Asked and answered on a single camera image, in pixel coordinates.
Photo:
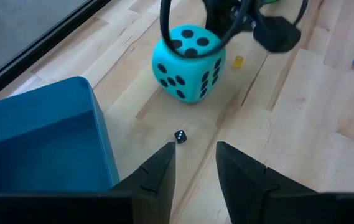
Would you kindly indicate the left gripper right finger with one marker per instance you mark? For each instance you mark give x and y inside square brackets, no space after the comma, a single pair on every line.
[273,205]

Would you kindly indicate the small yellow die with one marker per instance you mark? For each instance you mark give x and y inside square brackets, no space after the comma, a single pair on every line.
[238,62]

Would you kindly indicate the large teal foam die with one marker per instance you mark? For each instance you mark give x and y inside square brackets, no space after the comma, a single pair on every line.
[186,77]

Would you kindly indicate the black aluminium table frame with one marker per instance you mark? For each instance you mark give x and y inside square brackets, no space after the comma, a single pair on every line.
[40,47]

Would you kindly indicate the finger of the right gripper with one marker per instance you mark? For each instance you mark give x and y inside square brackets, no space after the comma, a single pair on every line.
[276,34]

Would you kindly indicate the large green foam die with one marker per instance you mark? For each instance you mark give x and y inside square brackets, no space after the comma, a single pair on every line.
[271,1]

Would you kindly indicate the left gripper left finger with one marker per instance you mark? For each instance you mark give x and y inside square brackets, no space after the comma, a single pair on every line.
[86,208]

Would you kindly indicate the small black die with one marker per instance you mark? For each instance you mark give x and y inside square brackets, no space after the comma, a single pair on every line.
[180,137]

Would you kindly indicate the blue plastic bin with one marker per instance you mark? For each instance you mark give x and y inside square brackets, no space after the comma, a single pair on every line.
[46,140]

